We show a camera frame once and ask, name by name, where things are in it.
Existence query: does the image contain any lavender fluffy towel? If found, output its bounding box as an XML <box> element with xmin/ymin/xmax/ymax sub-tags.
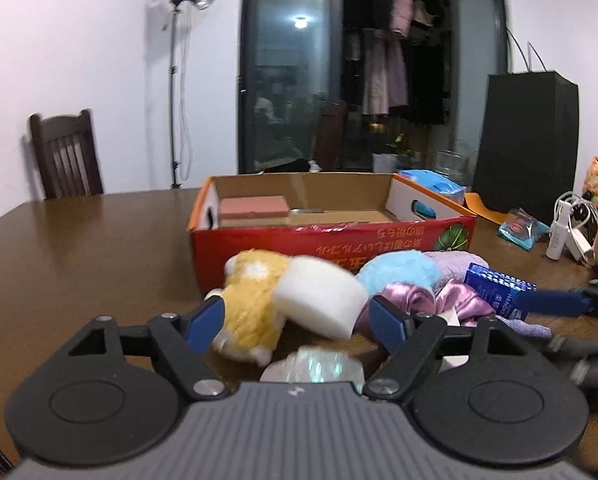
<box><xmin>426</xmin><ymin>250</ymin><xmax>490</xmax><ymax>288</ymax></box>

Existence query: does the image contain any yellow plush toy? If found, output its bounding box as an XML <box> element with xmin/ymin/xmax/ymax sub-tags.
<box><xmin>206</xmin><ymin>249</ymin><xmax>290</xmax><ymax>367</ymax></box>

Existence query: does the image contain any clear glass cup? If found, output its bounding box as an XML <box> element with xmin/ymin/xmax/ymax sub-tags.
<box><xmin>433</xmin><ymin>150</ymin><xmax>468</xmax><ymax>185</ymax></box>

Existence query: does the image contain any studio light on stand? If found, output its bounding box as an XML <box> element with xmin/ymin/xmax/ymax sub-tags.
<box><xmin>165</xmin><ymin>0</ymin><xmax>215</xmax><ymax>190</ymax></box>

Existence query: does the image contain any blue tissue pack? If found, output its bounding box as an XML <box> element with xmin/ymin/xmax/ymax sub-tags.
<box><xmin>399</xmin><ymin>169</ymin><xmax>466</xmax><ymax>206</ymax></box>

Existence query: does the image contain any black paper bag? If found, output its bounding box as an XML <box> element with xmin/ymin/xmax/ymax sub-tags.
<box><xmin>472</xmin><ymin>50</ymin><xmax>580</xmax><ymax>222</ymax></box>

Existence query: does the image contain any purple satin scrunchie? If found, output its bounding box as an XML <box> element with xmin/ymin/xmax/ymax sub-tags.
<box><xmin>435</xmin><ymin>280</ymin><xmax>494</xmax><ymax>327</ymax></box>
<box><xmin>353</xmin><ymin>283</ymin><xmax>437</xmax><ymax>342</ymax></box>

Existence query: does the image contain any black sliding door frame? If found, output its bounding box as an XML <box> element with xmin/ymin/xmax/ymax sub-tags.
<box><xmin>238</xmin><ymin>0</ymin><xmax>508</xmax><ymax>181</ymax></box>

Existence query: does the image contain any orange paper piece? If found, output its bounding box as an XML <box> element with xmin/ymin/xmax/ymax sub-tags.
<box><xmin>464</xmin><ymin>192</ymin><xmax>506</xmax><ymax>226</ymax></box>

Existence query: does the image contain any iridescent mesh ball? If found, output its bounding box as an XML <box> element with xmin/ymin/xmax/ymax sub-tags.
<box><xmin>260</xmin><ymin>346</ymin><xmax>365</xmax><ymax>393</ymax></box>

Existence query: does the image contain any small blue packet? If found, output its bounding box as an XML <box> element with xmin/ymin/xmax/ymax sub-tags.
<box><xmin>498</xmin><ymin>208</ymin><xmax>550</xmax><ymax>252</ymax></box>

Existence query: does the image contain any pink white sponge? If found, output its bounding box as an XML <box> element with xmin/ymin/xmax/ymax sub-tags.
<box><xmin>220</xmin><ymin>195</ymin><xmax>289</xmax><ymax>219</ymax></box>

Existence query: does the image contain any purple knit pouch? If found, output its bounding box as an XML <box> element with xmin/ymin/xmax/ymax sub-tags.
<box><xmin>497</xmin><ymin>316</ymin><xmax>552</xmax><ymax>339</ymax></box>

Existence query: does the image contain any blue fluffy plush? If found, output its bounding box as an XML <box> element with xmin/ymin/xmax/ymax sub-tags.
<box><xmin>357</xmin><ymin>250</ymin><xmax>442</xmax><ymax>296</ymax></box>

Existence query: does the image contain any blue white carton box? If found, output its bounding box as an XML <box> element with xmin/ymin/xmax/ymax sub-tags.
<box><xmin>464</xmin><ymin>262</ymin><xmax>537</xmax><ymax>321</ymax></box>

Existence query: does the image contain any red cardboard box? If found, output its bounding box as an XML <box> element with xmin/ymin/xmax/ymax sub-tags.
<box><xmin>188</xmin><ymin>172</ymin><xmax>476</xmax><ymax>292</ymax></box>

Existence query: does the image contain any dark wooden chair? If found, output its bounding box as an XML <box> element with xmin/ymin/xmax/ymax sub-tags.
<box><xmin>28</xmin><ymin>110</ymin><xmax>104</xmax><ymax>200</ymax></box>

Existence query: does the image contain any white sponge block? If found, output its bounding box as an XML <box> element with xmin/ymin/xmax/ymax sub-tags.
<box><xmin>272</xmin><ymin>256</ymin><xmax>369</xmax><ymax>339</ymax></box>

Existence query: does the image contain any white charger with cable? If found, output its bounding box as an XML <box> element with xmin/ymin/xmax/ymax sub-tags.
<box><xmin>553</xmin><ymin>192</ymin><xmax>598</xmax><ymax>268</ymax></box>

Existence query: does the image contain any hanging clothes rack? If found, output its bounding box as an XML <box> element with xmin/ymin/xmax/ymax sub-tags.
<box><xmin>340</xmin><ymin>0</ymin><xmax>452</xmax><ymax>127</ymax></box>

